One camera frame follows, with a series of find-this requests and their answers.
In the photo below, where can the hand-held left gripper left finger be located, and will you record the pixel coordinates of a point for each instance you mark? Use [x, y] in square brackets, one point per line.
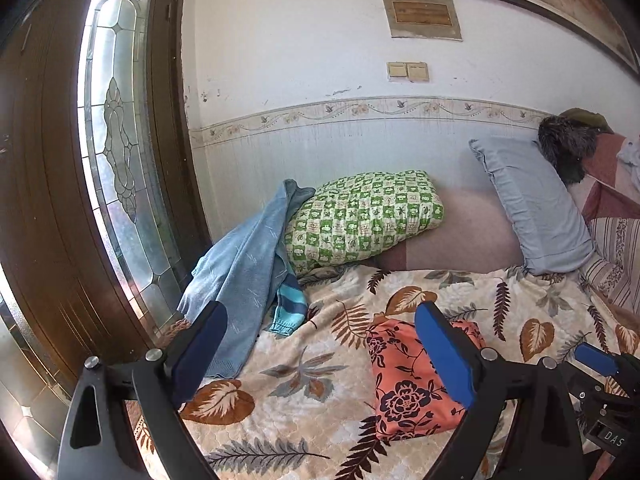
[200, 345]

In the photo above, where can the striped floral cushion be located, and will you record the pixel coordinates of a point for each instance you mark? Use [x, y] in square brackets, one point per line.
[620, 255]

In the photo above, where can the brown wall plaque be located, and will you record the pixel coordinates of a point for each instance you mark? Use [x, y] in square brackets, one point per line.
[422, 12]

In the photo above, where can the blue knit sweater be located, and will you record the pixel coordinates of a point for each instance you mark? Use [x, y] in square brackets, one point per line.
[240, 280]

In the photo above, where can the leaf print fleece blanket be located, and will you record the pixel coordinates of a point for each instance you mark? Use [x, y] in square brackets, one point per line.
[300, 420]

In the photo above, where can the blue striped knit garment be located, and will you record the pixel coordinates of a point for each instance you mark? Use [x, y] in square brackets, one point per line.
[290, 305]

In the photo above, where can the brown sofa backrest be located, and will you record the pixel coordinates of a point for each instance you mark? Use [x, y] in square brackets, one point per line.
[465, 235]

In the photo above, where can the white cloth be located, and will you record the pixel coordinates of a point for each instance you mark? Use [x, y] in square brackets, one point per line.
[631, 157]

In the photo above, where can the orange floral garment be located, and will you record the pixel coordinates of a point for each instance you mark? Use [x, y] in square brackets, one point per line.
[400, 395]

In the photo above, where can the green checked pillow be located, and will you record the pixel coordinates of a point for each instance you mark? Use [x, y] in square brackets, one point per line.
[360, 220]

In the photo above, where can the grey blue pillow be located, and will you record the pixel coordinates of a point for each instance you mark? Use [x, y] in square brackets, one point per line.
[535, 205]

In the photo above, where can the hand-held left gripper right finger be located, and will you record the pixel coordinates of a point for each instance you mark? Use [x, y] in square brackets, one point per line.
[445, 355]

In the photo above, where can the olive green cloth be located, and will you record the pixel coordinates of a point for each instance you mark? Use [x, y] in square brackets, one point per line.
[590, 119]

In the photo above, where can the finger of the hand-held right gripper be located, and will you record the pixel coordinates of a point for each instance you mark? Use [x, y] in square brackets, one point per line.
[595, 358]

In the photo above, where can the beige wall switch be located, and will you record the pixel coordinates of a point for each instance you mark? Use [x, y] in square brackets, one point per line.
[418, 71]
[397, 71]

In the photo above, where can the wooden door with glass panel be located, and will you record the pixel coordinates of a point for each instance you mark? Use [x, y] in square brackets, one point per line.
[45, 160]

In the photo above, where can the dark furry garment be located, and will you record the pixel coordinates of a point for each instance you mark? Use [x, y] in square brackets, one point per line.
[567, 147]

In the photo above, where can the pink patchwork cushion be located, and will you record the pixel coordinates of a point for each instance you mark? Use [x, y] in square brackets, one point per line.
[605, 180]

